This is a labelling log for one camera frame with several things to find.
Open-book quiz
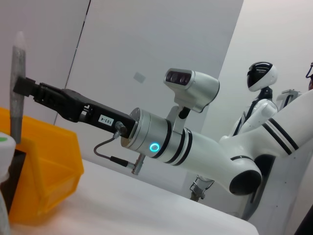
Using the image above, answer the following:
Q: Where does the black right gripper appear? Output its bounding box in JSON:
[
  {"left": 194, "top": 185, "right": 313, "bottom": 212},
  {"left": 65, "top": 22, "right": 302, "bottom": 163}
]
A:
[{"left": 13, "top": 77, "right": 136, "bottom": 138}]

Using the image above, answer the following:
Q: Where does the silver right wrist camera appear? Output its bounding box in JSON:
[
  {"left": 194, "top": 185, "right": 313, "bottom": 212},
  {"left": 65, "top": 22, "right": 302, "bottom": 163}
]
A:
[{"left": 163, "top": 68, "right": 220, "bottom": 135}]

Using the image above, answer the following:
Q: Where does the yellow plastic bin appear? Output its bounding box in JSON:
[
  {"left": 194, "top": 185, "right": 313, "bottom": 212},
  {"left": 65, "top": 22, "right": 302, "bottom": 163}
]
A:
[{"left": 0, "top": 107, "right": 85, "bottom": 226}]

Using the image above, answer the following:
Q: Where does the grey glitter pen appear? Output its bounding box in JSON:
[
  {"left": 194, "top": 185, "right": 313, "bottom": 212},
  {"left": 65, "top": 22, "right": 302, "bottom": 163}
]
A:
[{"left": 9, "top": 31, "right": 27, "bottom": 144}]

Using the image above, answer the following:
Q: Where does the white robot head black visor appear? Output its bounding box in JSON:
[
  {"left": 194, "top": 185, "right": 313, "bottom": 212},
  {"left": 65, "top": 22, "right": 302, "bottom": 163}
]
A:
[{"left": 246, "top": 61, "right": 279, "bottom": 93}]

